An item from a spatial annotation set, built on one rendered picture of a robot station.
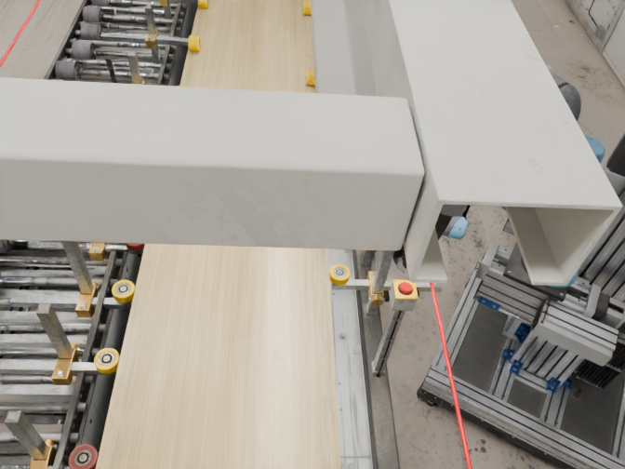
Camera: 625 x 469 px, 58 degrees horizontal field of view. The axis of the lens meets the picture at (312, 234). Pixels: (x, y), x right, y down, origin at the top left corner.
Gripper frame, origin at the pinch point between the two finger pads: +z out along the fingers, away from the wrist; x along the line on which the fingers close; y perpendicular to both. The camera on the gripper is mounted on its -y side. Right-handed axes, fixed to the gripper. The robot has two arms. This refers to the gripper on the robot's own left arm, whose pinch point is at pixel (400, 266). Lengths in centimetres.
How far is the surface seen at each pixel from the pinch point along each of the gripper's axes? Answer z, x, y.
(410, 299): -27.8, -18.3, 30.1
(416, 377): 94, 26, 8
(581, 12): 86, 374, -284
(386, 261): -11.5, -10.0, 3.6
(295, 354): 4, -50, 20
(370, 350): 23.7, -17.2, 18.2
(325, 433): 4, -51, 49
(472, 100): -152, -77, 90
